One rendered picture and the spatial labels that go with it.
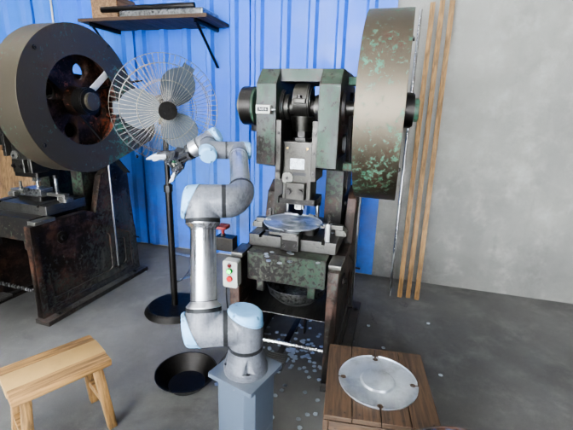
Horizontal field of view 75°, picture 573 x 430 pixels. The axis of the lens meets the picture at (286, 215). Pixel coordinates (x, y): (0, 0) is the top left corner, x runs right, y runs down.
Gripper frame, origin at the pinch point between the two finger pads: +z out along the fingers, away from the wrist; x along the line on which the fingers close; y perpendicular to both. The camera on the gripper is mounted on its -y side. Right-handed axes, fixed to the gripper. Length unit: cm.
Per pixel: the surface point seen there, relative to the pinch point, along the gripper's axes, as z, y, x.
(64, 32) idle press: 19, -72, -67
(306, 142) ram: -65, -4, 28
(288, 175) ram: -50, 1, 36
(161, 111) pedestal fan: -5.3, -42.1, -12.5
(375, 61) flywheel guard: -104, 25, 1
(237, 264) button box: -11, 29, 48
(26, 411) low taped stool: 63, 81, 22
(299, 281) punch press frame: -31, 34, 71
